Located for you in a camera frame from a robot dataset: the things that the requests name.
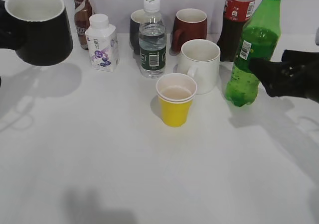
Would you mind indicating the clear water bottle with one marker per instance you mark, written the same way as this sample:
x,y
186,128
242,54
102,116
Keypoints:
x,y
152,40

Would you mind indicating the white blueberry yogurt bottle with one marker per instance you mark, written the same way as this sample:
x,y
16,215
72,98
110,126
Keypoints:
x,y
102,43

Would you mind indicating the brown coffee drink bottle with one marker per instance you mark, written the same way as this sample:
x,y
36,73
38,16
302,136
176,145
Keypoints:
x,y
83,11

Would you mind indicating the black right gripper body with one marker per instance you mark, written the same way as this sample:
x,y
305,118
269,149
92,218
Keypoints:
x,y
297,75

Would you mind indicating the green soda bottle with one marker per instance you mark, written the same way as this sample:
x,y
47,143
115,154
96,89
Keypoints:
x,y
259,39

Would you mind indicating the dark grey mug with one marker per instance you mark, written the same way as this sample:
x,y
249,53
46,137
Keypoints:
x,y
135,21

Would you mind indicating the black mug white interior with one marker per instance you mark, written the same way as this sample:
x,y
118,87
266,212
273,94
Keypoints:
x,y
49,39

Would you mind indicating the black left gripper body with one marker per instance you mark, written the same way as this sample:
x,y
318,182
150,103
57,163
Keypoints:
x,y
13,31

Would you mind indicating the white ceramic mug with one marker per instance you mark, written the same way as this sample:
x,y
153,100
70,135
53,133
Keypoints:
x,y
200,59

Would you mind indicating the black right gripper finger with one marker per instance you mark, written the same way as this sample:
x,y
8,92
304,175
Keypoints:
x,y
267,72

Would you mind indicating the yellow paper cup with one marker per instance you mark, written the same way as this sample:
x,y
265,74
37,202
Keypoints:
x,y
175,92

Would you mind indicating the dark red mug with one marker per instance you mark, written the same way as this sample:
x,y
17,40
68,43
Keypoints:
x,y
189,24

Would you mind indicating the cola bottle red label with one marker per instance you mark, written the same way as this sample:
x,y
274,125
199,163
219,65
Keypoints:
x,y
235,15

